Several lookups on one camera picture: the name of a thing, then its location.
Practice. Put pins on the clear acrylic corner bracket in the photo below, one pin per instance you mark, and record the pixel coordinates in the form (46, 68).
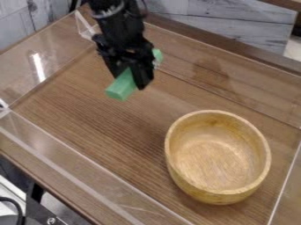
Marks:
(85, 29)

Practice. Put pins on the clear acrylic tray wall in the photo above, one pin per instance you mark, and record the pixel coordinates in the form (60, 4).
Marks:
(98, 194)

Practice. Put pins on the light wooden bowl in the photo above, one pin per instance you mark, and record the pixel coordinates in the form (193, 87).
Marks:
(219, 156)

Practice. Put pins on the black table leg frame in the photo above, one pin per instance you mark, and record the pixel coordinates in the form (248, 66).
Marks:
(46, 210)

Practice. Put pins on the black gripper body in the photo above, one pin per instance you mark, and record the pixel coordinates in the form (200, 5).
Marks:
(121, 42)

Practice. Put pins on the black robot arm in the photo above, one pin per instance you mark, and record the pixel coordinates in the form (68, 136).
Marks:
(114, 4)

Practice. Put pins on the green rectangular block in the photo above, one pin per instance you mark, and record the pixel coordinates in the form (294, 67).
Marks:
(122, 87)

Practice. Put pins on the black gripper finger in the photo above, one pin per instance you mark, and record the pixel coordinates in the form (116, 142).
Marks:
(143, 71)
(116, 64)

